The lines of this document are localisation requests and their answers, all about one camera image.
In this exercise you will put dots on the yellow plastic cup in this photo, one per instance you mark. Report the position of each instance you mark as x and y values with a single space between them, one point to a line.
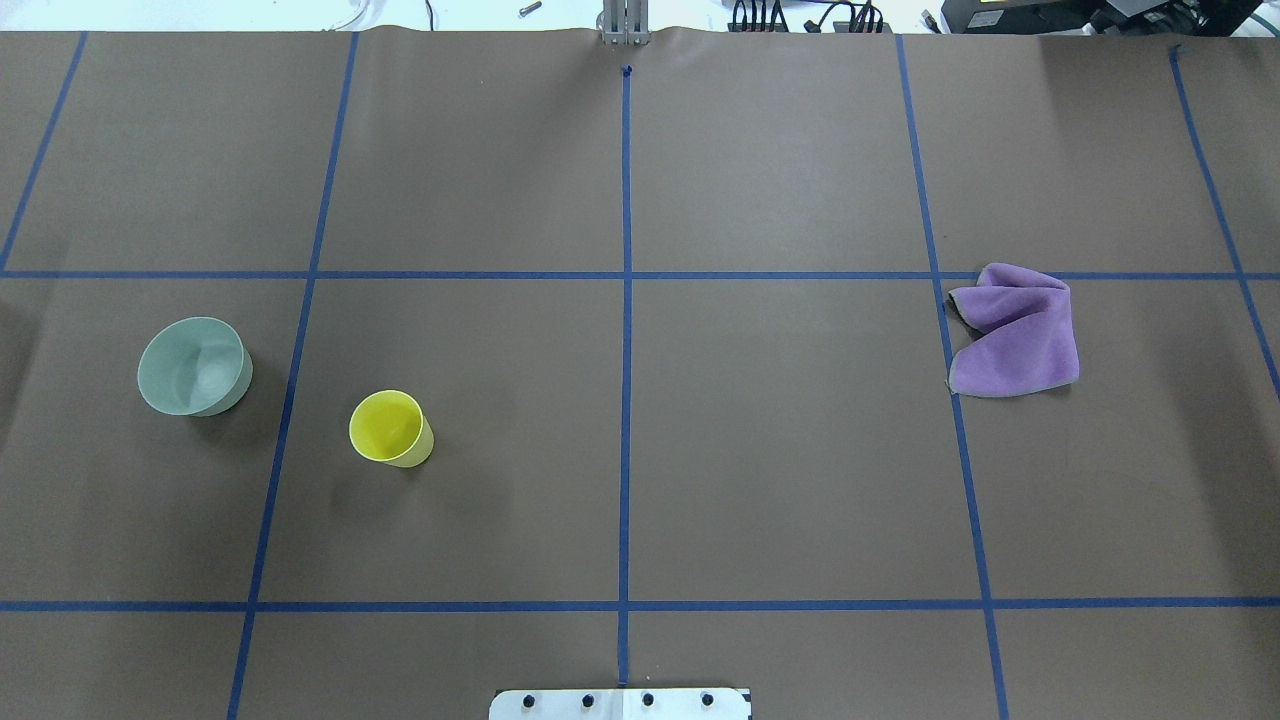
390 427

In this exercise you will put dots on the pale green ceramic bowl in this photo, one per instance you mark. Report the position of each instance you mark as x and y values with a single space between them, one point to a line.
198 366

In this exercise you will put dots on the purple microfiber cloth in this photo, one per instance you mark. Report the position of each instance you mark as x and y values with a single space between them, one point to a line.
1026 341

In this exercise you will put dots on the black equipment at edge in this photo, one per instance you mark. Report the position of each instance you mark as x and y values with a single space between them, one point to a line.
1120 18

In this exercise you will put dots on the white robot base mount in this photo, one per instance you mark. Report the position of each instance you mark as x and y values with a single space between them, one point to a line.
623 703

